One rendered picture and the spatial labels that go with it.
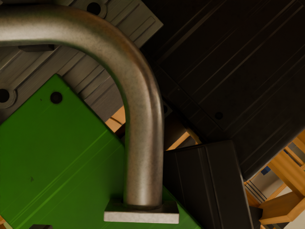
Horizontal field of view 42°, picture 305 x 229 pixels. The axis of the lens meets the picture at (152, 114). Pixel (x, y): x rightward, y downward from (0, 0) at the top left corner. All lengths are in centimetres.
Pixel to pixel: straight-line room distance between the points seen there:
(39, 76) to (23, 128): 5
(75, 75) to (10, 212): 13
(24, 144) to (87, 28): 11
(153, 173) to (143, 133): 3
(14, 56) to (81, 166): 11
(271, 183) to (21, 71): 929
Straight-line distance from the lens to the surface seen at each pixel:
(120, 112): 113
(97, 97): 89
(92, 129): 33
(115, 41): 30
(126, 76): 29
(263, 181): 955
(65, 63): 36
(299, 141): 112
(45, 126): 34
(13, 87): 36
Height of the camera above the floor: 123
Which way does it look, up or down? 15 degrees down
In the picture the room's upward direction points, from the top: 137 degrees clockwise
